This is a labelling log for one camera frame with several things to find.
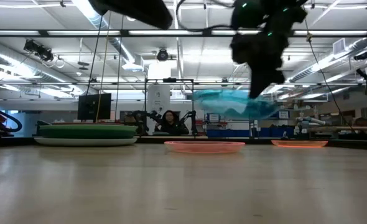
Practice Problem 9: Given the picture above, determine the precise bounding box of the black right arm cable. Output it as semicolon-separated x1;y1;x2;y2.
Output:
175;0;234;32

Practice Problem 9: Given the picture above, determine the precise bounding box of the black computer monitor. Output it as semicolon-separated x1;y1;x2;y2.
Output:
77;93;112;121

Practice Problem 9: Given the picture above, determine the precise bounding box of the white column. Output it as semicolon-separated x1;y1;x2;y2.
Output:
147;84;171;111

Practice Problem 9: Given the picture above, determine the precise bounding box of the dark teal plastic plate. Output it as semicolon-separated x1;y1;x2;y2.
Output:
39;129;137;139

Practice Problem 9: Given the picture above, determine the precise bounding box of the white plastic plate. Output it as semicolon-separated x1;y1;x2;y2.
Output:
34;136;138;147

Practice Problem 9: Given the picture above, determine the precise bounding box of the blue floor crate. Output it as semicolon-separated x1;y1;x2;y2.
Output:
207;128;252;138

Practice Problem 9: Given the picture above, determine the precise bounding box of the black light bar frame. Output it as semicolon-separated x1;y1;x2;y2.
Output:
0;29;367;39

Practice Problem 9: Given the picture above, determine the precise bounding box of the yellow hanging cable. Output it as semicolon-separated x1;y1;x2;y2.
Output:
95;15;111;124

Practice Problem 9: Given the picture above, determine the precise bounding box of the translucent pink plastic plate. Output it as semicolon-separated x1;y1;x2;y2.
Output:
164;141;246;154

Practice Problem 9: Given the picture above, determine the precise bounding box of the black table frame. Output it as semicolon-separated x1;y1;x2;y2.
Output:
0;136;367;149

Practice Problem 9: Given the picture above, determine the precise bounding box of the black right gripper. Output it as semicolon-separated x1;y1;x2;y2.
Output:
230;30;289;99

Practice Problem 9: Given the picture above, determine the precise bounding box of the large orange bowl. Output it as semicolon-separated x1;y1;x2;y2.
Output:
271;139;329;149

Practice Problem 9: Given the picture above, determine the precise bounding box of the black corrugated hose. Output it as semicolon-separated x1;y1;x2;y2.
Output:
0;107;23;133

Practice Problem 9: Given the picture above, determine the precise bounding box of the black camera cluster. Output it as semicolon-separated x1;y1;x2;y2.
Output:
23;39;54;63

